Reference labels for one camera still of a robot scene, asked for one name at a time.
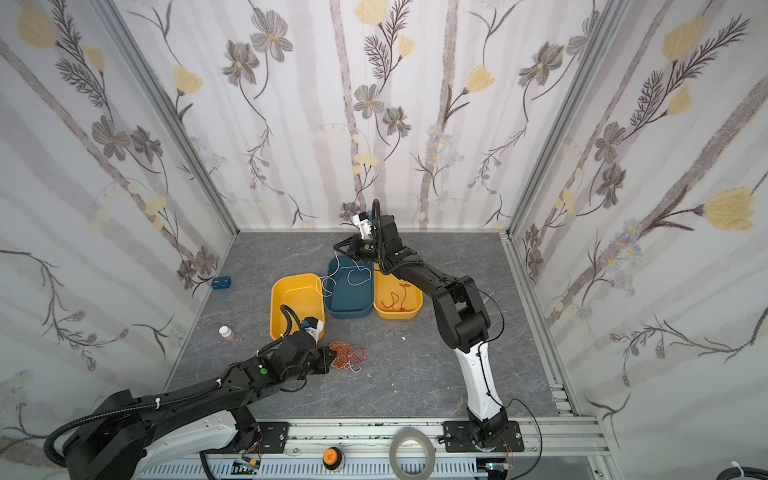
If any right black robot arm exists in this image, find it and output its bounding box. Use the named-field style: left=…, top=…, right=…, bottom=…
left=334, top=200, right=512, bottom=452

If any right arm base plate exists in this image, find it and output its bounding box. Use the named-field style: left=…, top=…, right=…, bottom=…
left=438, top=420, right=525, bottom=453

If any right yellow plastic bin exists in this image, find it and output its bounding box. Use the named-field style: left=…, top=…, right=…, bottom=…
left=373, top=268, right=424, bottom=320

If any left yellow plastic bin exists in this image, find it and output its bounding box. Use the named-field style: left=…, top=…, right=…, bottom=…
left=269, top=273, right=326, bottom=340

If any orange emergency button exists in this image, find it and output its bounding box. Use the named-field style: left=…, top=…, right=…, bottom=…
left=322, top=447, right=345, bottom=471

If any white cable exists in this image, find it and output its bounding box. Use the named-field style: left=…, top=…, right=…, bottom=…
left=319, top=251, right=373, bottom=300

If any small white bottle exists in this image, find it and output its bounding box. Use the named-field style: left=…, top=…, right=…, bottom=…
left=219, top=325, right=236, bottom=342

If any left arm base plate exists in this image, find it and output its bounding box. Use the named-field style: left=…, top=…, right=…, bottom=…
left=218, top=422, right=290, bottom=456

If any small blue box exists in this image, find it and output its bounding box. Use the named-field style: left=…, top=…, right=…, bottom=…
left=211, top=276, right=232, bottom=290

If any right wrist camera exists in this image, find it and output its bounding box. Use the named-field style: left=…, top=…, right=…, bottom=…
left=352, top=212, right=374, bottom=241

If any yellow plastic bin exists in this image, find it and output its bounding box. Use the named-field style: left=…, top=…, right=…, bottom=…
left=269, top=273, right=326, bottom=340
left=373, top=268, right=424, bottom=320

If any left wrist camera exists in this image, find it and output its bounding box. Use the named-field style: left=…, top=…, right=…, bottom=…
left=300, top=317, right=325, bottom=343

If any orange red cable bundle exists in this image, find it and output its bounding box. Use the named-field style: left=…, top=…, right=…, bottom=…
left=328, top=340, right=370, bottom=374

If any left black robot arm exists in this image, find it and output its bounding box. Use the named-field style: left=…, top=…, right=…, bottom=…
left=43, top=305, right=336, bottom=479

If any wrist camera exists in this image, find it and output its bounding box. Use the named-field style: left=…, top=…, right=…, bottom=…
left=352, top=212, right=374, bottom=241
left=300, top=317, right=325, bottom=343

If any teal plastic bin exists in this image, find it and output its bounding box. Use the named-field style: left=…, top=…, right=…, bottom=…
left=321, top=254, right=374, bottom=319

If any roll of tape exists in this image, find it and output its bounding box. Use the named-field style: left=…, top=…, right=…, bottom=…
left=388, top=427, right=437, bottom=479

